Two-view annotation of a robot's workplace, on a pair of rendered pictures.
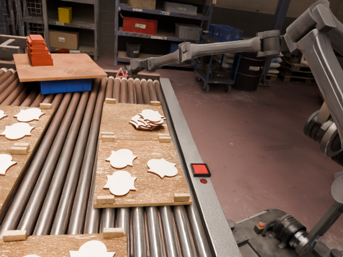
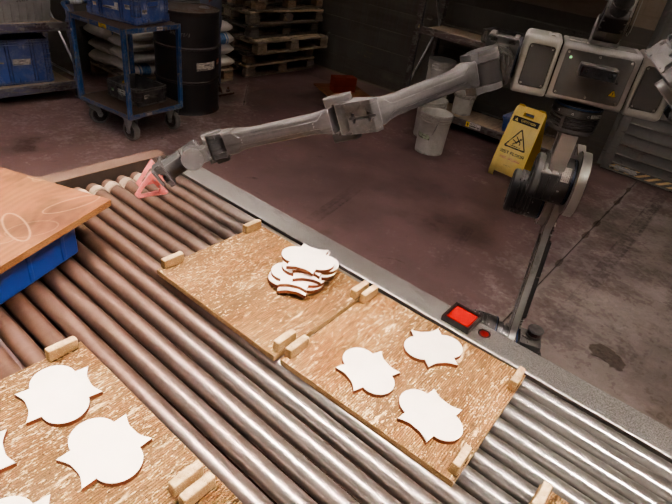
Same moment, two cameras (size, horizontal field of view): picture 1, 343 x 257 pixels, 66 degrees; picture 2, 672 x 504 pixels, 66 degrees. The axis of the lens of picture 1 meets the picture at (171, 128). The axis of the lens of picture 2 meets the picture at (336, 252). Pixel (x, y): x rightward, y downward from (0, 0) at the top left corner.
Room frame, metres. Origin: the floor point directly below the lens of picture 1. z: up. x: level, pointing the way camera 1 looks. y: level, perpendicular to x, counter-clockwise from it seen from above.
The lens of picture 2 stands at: (0.41, 0.79, 1.72)
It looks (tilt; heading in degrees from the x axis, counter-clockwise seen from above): 33 degrees down; 318
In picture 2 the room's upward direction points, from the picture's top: 9 degrees clockwise
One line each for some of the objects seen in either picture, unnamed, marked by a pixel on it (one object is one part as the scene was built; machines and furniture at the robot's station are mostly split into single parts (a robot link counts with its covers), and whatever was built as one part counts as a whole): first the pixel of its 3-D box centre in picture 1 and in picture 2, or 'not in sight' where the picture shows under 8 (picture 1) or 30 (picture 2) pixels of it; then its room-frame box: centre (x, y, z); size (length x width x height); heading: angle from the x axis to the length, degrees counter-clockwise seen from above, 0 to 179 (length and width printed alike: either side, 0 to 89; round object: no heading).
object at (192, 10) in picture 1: (179, 8); not in sight; (5.70, 0.19, 1.16); 0.60 x 0.40 x 0.15; 105
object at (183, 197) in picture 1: (181, 197); (517, 378); (0.73, -0.07, 0.95); 0.06 x 0.02 x 0.03; 105
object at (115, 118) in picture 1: (134, 120); (265, 281); (1.29, 0.21, 0.93); 0.41 x 0.35 x 0.02; 13
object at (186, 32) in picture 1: (187, 31); (13, 3); (5.75, -0.03, 0.76); 0.50 x 0.36 x 0.24; 109
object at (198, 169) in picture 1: (200, 170); (461, 318); (0.94, -0.15, 0.92); 0.06 x 0.06 x 0.01; 13
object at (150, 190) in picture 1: (140, 168); (405, 369); (0.88, 0.10, 0.93); 0.41 x 0.35 x 0.02; 15
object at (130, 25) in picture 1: (139, 24); not in sight; (5.57, 0.94, 0.78); 0.66 x 0.45 x 0.28; 103
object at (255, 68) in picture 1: (248, 63); (187, 58); (5.11, -1.25, 0.44); 0.59 x 0.59 x 0.88
